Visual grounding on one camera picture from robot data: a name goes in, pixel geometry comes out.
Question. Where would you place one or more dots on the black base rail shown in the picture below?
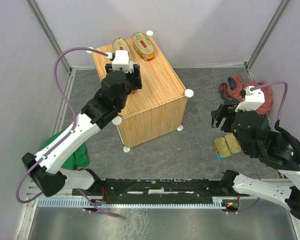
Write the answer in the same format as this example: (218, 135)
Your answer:
(163, 191)

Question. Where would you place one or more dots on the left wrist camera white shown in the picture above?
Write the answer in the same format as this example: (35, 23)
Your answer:
(121, 61)

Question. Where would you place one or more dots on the gold spam can left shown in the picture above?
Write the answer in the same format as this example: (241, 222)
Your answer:
(221, 148)

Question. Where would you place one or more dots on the gold spam can right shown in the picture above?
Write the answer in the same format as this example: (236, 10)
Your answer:
(232, 143)

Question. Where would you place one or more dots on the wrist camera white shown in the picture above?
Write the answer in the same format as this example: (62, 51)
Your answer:
(121, 61)
(252, 99)

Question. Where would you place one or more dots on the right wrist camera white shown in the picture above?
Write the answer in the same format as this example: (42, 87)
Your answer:
(252, 99)

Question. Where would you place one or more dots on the green cloth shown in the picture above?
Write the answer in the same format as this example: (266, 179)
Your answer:
(78, 159)

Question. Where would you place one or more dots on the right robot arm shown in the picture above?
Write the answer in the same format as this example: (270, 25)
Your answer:
(277, 149)

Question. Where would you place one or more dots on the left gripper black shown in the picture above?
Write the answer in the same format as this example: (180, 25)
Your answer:
(135, 82)

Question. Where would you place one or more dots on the gold spam can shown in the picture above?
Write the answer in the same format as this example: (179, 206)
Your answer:
(232, 143)
(221, 148)

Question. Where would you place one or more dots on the light blue cable duct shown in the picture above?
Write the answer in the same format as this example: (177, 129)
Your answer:
(80, 202)

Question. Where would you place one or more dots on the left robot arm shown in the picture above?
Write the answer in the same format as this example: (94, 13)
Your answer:
(45, 167)

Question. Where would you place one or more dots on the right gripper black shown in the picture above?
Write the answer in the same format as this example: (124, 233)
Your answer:
(226, 110)

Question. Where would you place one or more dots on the oval fish can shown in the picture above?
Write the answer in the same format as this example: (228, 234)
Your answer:
(120, 44)
(143, 45)

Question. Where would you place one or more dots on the oval fish can front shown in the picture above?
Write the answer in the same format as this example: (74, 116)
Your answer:
(120, 44)

